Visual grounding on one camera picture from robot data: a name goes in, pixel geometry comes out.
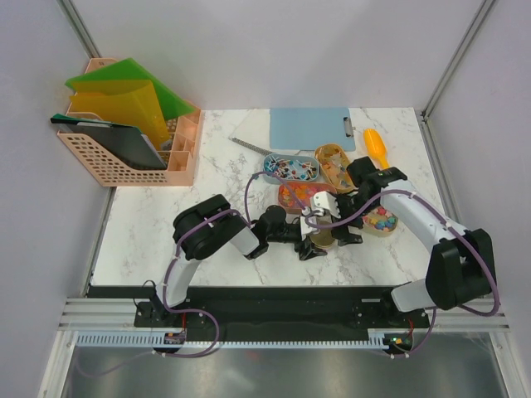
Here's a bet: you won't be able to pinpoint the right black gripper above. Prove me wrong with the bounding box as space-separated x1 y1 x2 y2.
330 192 378 246

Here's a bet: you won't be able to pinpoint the gold jar lid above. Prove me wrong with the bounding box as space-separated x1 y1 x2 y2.
309 229 336 250

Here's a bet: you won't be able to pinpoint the beige tray colourful candies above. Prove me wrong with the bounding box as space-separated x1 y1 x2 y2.
362 206 398 237

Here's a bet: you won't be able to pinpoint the pink tray star candies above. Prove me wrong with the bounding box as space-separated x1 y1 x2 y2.
277 181 337 215

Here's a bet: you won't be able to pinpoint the blue tray of lollipops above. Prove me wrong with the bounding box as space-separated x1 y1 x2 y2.
262 153 319 184

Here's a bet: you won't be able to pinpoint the orange plastic scoop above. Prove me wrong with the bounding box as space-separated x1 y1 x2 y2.
363 129 389 169

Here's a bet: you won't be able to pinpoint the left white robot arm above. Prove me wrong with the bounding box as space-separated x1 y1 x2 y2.
153 194 326 326

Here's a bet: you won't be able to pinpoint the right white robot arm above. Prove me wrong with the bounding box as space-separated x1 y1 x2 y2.
336 157 500 327

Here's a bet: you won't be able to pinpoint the yellow tray jelly candies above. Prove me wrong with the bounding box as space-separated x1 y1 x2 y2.
314 143 357 193

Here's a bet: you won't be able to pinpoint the blue clipboard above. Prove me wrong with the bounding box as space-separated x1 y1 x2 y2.
270 107 356 152

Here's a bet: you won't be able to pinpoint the white spiral notebook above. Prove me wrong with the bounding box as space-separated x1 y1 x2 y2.
229 109 303 155

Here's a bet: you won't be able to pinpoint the black folder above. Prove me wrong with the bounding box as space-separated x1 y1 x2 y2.
50 114 167 170

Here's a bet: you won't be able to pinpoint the yellow plastic folder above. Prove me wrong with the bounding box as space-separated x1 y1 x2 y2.
71 85 170 150

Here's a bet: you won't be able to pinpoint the pink file organizer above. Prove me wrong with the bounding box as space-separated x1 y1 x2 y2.
56 57 204 188

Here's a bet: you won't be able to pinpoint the green plastic folder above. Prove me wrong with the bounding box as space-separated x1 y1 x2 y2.
65 58 196 119

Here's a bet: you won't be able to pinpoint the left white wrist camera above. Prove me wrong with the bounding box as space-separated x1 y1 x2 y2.
300 206 319 238

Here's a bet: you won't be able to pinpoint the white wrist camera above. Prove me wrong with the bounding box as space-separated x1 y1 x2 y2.
310 191 340 218
300 206 319 238

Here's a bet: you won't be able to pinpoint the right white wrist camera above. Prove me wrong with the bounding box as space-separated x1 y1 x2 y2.
310 191 340 218

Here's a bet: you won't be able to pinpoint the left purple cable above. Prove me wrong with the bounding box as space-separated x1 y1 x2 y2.
159 172 316 366

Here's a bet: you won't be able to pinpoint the white cable duct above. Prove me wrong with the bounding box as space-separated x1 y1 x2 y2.
76 330 412 349

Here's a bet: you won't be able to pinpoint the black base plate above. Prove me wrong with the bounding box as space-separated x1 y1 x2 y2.
87 286 429 341

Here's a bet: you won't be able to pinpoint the aluminium frame rail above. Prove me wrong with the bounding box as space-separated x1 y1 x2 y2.
59 298 509 332

